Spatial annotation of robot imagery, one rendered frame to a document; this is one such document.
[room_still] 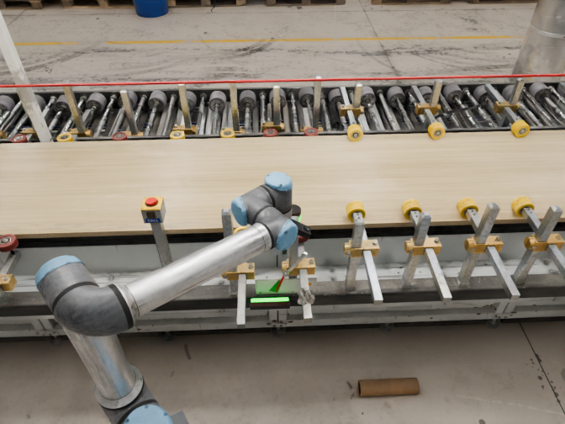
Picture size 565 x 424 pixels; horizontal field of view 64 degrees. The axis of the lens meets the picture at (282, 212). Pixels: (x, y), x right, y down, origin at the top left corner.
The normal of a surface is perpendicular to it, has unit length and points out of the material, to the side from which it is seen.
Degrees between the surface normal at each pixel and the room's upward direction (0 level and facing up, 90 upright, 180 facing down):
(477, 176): 0
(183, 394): 0
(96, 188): 0
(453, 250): 90
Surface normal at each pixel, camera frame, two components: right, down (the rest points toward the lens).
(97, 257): 0.04, 0.67
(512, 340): 0.00, -0.74
